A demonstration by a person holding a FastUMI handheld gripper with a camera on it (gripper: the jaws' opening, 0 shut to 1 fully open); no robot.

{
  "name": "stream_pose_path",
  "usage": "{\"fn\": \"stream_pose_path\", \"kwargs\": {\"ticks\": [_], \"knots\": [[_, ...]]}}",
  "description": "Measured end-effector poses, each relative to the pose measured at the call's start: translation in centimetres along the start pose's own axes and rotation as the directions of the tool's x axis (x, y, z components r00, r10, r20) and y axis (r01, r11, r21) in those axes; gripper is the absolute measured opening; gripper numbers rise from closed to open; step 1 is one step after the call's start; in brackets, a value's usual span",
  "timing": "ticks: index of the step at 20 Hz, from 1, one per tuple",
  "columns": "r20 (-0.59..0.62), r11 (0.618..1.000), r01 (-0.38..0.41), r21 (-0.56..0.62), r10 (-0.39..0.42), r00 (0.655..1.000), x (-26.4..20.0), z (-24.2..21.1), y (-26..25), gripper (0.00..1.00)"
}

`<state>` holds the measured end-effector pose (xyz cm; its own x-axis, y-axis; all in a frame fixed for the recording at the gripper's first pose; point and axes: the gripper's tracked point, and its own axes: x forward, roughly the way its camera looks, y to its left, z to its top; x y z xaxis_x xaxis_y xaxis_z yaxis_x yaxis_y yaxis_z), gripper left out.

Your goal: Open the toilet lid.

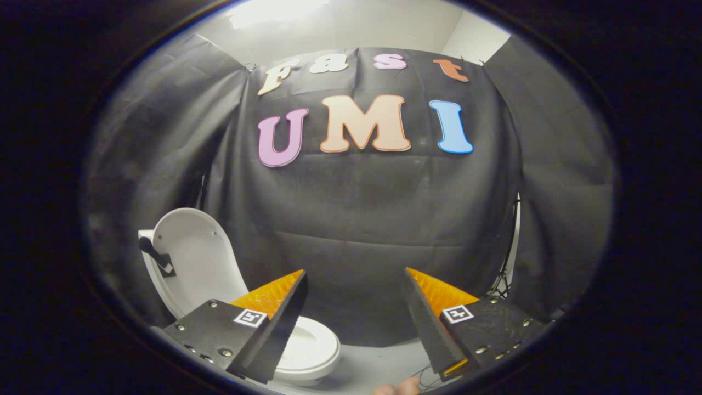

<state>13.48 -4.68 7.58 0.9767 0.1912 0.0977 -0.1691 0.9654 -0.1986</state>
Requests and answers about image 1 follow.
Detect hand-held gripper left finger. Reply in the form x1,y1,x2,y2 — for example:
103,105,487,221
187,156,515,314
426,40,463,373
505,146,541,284
151,269,309,385

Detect black lid pull strap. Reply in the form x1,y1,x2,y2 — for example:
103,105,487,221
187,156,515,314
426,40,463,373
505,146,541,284
138,236,177,278

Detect white toilet seat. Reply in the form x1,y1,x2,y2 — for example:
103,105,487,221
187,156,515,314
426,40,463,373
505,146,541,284
273,317,341,382

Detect white toilet bowl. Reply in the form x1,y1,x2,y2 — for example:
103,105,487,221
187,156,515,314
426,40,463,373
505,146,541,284
273,374,330,388

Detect black tripod stand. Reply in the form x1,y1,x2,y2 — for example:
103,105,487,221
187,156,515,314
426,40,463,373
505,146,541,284
490,195,520,301

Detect black backdrop cloth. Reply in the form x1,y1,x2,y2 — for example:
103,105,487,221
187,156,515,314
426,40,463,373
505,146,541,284
82,33,618,349

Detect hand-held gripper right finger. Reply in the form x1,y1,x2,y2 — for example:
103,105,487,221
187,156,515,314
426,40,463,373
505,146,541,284
403,267,549,382

